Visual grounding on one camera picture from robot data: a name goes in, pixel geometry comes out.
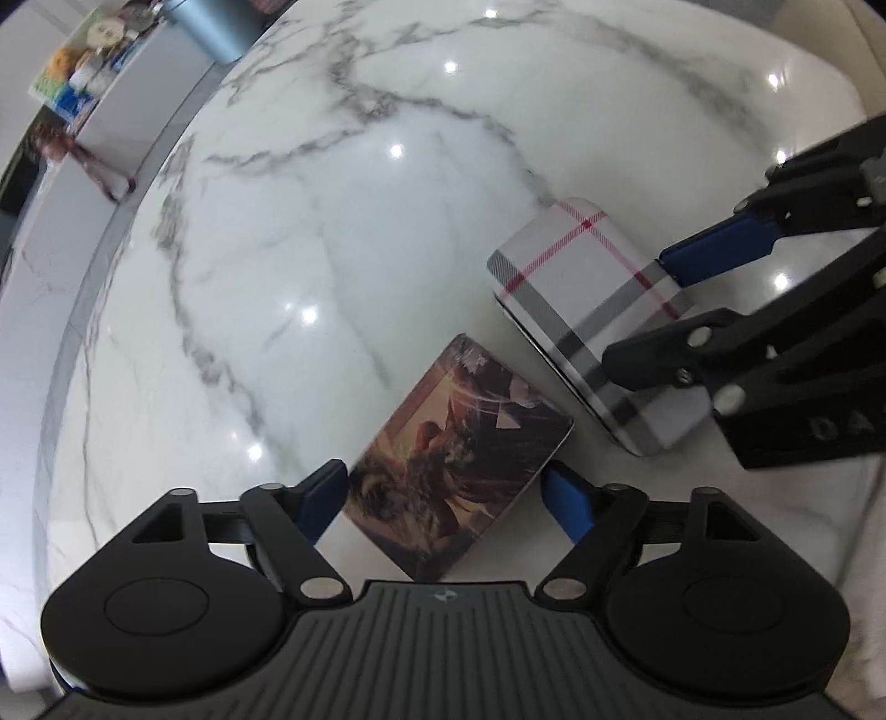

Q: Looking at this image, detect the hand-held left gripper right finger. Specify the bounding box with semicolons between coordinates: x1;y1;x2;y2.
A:
534;461;763;606

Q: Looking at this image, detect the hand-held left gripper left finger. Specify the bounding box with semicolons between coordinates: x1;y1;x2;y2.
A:
128;458;349;608

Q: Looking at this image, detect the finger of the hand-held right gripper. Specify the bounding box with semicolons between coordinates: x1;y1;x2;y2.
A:
657;116;886;289
601;232;886;418

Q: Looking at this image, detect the plaid tin box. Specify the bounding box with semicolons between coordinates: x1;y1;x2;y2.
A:
486;197;717;459

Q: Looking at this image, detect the picture-printed card box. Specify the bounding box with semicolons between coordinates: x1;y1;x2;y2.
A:
342;332;577;584

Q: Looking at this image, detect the brown bag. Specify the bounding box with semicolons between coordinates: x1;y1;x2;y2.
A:
33;119;79;166

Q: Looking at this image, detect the blue-grey trash can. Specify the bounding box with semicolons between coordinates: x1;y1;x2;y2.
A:
153;0;279;65

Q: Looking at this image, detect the colourful picture board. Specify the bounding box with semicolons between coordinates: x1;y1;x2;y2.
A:
29;6;143;120

